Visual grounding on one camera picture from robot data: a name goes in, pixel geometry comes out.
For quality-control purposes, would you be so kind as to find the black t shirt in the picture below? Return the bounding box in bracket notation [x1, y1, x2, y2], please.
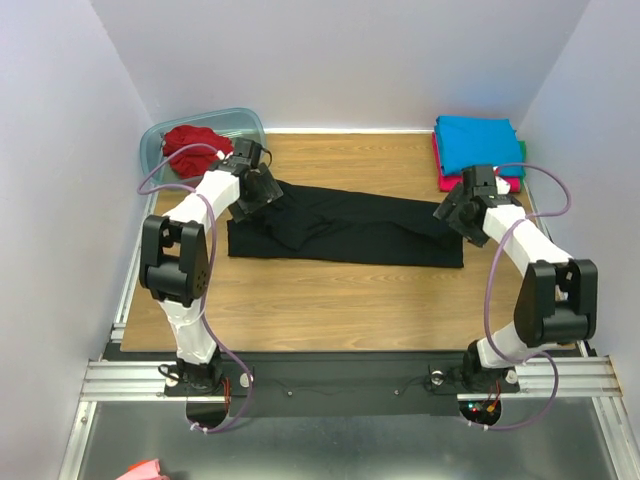
[227, 181, 464, 269]

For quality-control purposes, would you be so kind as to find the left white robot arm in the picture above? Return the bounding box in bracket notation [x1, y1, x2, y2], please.
[139, 138, 283, 394]

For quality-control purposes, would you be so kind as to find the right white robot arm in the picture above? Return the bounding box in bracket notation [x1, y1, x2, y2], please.
[434, 165, 598, 390]

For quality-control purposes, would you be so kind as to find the folded pink t shirt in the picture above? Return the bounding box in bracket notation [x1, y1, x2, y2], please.
[431, 133, 523, 193]

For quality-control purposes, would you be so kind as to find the clear blue plastic bin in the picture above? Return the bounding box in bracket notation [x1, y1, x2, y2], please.
[139, 107, 267, 176]

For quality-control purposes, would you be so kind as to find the folded blue t shirt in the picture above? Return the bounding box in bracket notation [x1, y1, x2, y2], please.
[434, 115, 523, 177]

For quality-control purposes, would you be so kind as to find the red t shirt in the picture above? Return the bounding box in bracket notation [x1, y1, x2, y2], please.
[162, 125, 233, 180]

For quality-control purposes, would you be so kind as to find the folded green t shirt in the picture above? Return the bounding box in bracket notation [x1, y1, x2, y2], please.
[518, 140, 527, 179]

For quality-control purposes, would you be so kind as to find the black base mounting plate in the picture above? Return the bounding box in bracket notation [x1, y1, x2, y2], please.
[158, 351, 519, 426]

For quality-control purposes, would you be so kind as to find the pink cloth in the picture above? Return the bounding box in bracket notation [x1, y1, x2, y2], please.
[117, 459, 165, 480]

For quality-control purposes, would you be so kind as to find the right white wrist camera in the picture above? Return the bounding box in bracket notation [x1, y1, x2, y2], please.
[493, 169, 511, 195]

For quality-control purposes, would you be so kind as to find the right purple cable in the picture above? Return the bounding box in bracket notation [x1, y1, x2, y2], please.
[467, 162, 574, 432]

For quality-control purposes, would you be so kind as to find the purple cable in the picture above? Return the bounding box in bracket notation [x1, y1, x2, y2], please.
[467, 162, 574, 432]
[136, 143, 257, 435]

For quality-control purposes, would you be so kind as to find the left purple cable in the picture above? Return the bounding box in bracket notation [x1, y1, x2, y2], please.
[136, 143, 257, 435]

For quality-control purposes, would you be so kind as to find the aluminium frame rail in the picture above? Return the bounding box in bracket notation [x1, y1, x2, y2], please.
[80, 361, 166, 402]

